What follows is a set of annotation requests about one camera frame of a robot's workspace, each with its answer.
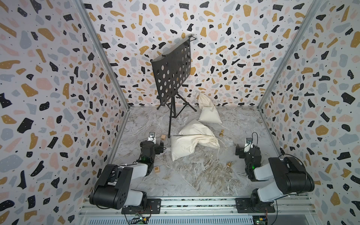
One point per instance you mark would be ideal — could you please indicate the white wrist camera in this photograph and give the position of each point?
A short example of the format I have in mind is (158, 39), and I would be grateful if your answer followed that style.
(152, 137)
(248, 144)

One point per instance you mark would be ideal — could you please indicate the green circuit board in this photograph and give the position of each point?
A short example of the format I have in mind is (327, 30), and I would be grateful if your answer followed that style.
(139, 220)
(260, 220)

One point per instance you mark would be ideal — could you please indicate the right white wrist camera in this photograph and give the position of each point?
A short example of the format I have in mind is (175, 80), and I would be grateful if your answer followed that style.
(248, 144)

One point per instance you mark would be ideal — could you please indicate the black perforated music stand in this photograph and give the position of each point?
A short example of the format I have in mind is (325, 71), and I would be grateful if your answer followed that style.
(170, 71)

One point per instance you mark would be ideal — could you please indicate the right green circuit board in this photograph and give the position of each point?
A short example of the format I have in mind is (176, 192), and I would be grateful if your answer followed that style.
(260, 220)

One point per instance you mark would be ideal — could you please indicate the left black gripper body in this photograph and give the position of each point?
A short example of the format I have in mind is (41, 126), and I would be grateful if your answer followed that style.
(158, 149)

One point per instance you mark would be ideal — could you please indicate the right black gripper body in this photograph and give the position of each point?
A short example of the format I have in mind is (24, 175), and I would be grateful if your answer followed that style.
(242, 154)

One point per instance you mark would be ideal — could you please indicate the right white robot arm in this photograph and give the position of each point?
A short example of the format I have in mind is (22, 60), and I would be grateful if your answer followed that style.
(288, 176)

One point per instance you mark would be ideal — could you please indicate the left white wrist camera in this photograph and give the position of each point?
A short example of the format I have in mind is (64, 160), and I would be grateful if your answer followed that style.
(152, 137)

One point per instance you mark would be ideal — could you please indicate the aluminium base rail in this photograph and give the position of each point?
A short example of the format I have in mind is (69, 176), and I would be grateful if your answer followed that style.
(205, 210)

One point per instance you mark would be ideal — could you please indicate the cream cloth bag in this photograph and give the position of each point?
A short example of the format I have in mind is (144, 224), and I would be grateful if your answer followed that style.
(209, 113)
(182, 146)
(197, 132)

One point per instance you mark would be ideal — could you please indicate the near small wooden block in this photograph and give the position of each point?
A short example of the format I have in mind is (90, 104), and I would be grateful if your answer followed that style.
(157, 169)

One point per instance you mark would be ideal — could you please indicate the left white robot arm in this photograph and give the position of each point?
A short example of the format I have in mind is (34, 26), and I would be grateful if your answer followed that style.
(112, 189)

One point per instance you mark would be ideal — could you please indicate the left green circuit board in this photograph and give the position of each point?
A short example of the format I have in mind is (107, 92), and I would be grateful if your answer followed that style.
(139, 220)

